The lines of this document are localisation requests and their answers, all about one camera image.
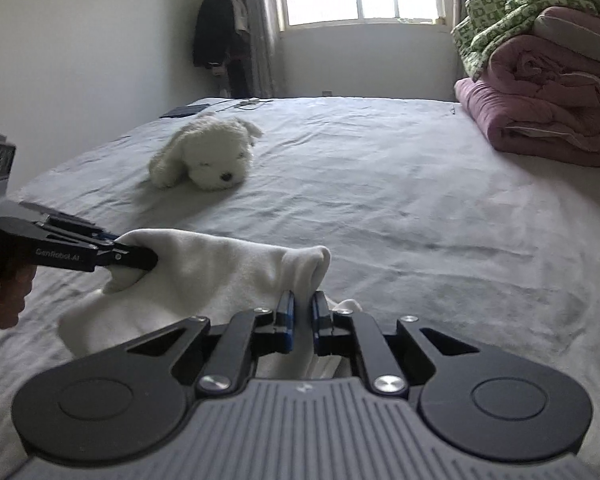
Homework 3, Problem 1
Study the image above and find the pink folded quilt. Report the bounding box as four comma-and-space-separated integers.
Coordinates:
454, 6, 600, 168

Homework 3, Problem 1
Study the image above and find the dark hanging jacket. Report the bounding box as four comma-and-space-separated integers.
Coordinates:
192, 0, 253, 98

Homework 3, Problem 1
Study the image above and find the dark tablet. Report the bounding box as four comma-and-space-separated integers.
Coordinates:
159, 104, 211, 119

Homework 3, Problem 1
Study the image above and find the bed with grey sheet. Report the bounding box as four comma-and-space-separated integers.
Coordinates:
0, 96, 600, 480

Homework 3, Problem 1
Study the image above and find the person's left hand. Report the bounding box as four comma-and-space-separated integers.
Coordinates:
0, 262, 37, 331

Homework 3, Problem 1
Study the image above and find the white charging cable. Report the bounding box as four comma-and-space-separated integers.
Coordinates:
207, 97, 276, 111

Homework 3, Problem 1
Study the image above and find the green patterned blanket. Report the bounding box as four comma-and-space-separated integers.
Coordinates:
451, 0, 588, 81

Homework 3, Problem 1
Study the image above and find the white plush dog toy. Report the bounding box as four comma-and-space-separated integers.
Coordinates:
148, 114, 264, 192

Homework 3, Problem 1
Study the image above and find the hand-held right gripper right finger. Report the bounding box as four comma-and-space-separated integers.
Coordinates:
310, 291, 481, 396

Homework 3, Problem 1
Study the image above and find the white printed sweatshirt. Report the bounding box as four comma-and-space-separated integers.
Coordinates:
57, 228, 363, 381

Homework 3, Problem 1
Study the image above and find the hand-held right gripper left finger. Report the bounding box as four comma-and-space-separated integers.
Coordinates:
130, 290, 297, 396

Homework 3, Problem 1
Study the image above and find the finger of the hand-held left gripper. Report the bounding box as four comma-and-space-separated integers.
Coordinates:
96, 241, 159, 274
45, 214, 121, 244

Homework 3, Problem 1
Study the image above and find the pale hanging garment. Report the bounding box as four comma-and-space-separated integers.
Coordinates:
225, 0, 252, 36

